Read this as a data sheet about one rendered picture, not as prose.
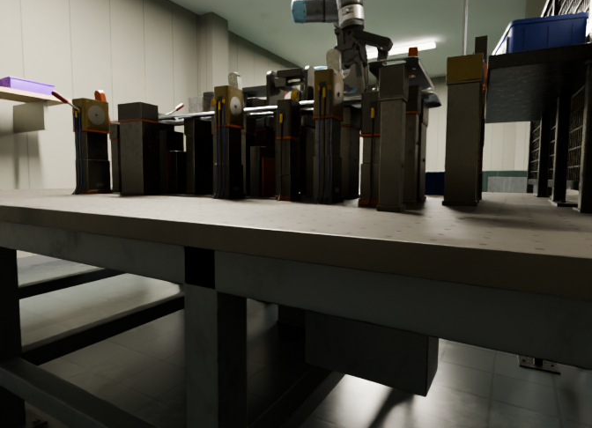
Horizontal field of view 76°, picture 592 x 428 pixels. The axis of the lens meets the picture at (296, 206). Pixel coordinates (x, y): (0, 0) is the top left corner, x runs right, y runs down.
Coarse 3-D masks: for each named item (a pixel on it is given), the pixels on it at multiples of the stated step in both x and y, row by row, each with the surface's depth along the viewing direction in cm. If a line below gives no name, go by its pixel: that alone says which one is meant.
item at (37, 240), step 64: (0, 256) 107; (64, 256) 83; (128, 256) 72; (192, 256) 63; (256, 256) 56; (0, 320) 108; (128, 320) 145; (192, 320) 64; (320, 320) 80; (384, 320) 47; (448, 320) 43; (512, 320) 40; (576, 320) 37; (0, 384) 107; (64, 384) 97; (192, 384) 65; (320, 384) 99; (384, 384) 74
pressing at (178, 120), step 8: (360, 96) 107; (424, 96) 107; (432, 96) 107; (304, 104) 114; (312, 104) 119; (344, 104) 119; (352, 104) 119; (360, 104) 119; (432, 104) 118; (440, 104) 112; (208, 112) 133; (248, 112) 134; (256, 112) 133; (272, 112) 134; (304, 112) 133; (312, 112) 134; (160, 120) 153; (176, 120) 154; (208, 120) 154; (256, 120) 146
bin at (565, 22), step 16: (560, 16) 90; (576, 16) 89; (512, 32) 94; (528, 32) 93; (544, 32) 91; (560, 32) 90; (576, 32) 89; (496, 48) 112; (512, 48) 94; (528, 48) 93
